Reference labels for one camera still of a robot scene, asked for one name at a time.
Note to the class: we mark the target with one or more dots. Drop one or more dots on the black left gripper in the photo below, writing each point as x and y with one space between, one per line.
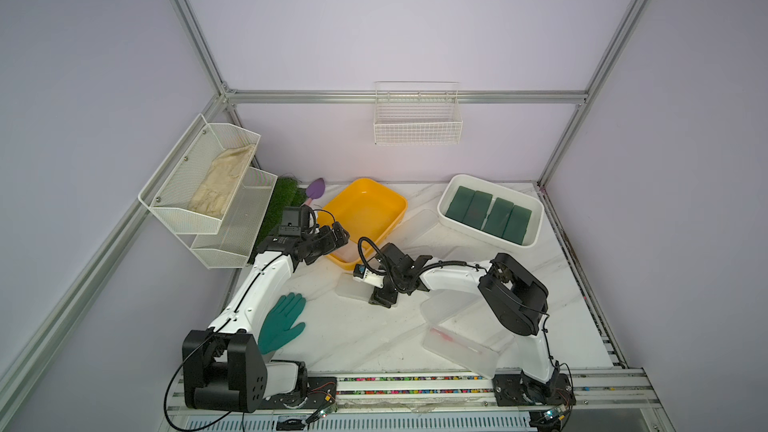
330 243

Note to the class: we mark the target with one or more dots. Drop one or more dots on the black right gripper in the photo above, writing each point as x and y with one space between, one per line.
384 297

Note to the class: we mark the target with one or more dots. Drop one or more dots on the green pencil case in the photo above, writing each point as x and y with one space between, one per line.
498 217
517 225
460 203
477 210

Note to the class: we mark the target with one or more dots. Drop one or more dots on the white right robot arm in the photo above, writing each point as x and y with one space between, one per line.
516 298

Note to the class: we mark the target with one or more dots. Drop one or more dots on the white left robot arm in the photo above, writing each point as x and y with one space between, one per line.
224 367

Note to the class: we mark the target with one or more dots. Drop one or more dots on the clear ribbed pencil case lower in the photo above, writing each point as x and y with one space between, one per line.
446 305

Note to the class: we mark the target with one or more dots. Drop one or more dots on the yellow plastic storage box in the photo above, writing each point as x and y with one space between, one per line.
366 208

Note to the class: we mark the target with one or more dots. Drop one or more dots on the clear pencil case front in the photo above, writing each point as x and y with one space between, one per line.
462 351

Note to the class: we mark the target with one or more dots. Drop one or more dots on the white plastic storage box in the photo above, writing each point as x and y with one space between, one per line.
497 191

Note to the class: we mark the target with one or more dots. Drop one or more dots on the green artificial grass roll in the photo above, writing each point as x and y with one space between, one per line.
288 192

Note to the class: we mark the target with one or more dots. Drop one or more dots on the purple pink toy shovel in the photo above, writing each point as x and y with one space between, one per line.
315 190

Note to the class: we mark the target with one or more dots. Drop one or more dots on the green rubber glove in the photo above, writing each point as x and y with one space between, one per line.
281 325

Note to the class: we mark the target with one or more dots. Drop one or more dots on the beige cloth in shelf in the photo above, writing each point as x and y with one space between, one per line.
213 196

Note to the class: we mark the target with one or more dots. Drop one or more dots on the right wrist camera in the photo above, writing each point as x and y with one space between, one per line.
365 275

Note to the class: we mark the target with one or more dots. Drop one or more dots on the white mesh wall shelf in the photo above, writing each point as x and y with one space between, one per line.
217 243

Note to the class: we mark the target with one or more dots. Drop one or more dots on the white wire wall basket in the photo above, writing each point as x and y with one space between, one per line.
410 113

